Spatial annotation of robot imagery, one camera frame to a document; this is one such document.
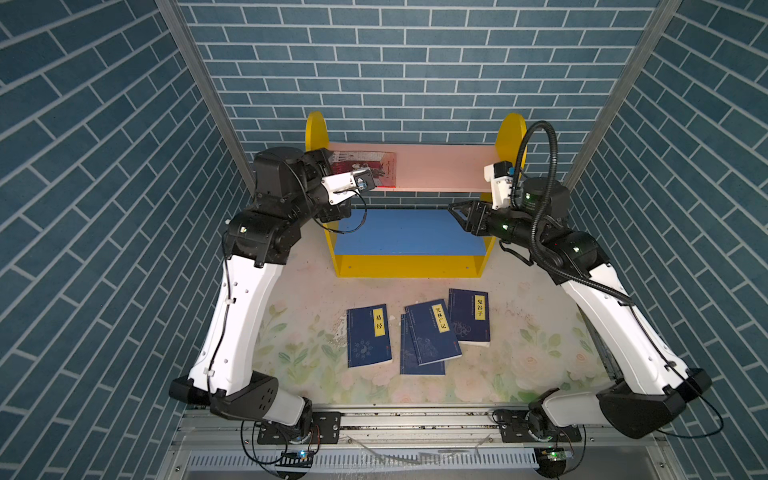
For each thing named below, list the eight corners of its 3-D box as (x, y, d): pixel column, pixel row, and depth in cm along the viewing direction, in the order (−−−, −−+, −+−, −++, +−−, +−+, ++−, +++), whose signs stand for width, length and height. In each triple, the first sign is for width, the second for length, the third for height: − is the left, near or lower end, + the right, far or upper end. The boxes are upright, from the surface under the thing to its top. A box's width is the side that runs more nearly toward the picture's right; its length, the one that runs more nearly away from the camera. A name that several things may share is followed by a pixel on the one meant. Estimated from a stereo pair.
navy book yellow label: (418, 365, 86) (419, 362, 84) (405, 308, 98) (405, 304, 96) (461, 357, 88) (462, 354, 86) (443, 302, 99) (444, 298, 97)
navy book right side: (455, 346, 90) (457, 343, 88) (448, 292, 102) (450, 288, 100) (495, 346, 90) (497, 343, 88) (484, 292, 102) (486, 288, 100)
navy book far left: (348, 367, 86) (347, 364, 84) (347, 312, 97) (346, 309, 95) (393, 361, 87) (393, 358, 85) (386, 307, 98) (386, 304, 96)
